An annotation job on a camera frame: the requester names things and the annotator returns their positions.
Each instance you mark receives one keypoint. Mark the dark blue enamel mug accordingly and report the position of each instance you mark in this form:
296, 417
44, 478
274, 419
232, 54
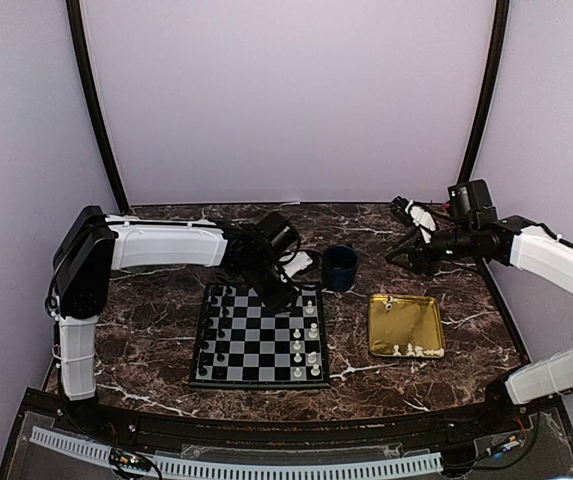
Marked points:
339, 268

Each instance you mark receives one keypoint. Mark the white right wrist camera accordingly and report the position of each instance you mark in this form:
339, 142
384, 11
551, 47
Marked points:
411, 213

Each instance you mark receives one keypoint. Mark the gold metal tray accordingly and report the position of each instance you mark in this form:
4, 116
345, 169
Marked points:
412, 320

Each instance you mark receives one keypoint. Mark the white chess king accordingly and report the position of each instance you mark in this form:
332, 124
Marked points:
313, 332

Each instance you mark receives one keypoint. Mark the black frame post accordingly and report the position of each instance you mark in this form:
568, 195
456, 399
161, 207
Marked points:
94, 109
487, 88

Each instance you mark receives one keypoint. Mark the black right frame post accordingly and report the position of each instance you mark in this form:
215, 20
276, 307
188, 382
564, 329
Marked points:
487, 88

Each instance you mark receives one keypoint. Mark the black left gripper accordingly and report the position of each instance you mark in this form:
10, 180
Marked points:
278, 300

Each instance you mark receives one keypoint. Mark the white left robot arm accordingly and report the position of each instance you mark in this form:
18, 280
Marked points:
98, 244

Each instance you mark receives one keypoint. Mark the white perforated cable duct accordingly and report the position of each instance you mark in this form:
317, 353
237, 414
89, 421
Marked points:
218, 463

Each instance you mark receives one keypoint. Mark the white chess piece on tray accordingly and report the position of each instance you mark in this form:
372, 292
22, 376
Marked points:
389, 303
417, 351

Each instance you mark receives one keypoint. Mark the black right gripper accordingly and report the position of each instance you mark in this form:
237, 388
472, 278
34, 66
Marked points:
419, 254

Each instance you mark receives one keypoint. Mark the black left frame post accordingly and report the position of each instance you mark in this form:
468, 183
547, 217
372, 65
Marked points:
94, 109

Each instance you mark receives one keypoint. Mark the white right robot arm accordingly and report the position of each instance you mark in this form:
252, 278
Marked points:
528, 247

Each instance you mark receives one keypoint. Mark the black front rail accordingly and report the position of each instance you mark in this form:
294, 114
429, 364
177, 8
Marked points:
282, 418

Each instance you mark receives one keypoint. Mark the black and white chessboard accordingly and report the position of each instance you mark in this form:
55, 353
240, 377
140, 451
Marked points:
241, 345

